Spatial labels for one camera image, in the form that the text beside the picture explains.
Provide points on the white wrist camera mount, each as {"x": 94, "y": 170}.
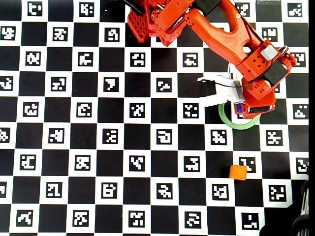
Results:
{"x": 226, "y": 94}

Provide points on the black white marker mat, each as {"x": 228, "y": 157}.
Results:
{"x": 157, "y": 152}

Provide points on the blue cube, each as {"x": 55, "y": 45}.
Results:
{"x": 238, "y": 108}

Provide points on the orange cube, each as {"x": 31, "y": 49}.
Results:
{"x": 238, "y": 172}

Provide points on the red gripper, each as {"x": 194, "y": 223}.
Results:
{"x": 259, "y": 109}

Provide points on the red robot base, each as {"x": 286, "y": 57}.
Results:
{"x": 137, "y": 27}

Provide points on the clear tape strip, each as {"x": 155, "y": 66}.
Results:
{"x": 268, "y": 2}

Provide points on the red printed robot arm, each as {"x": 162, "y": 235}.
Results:
{"x": 216, "y": 32}

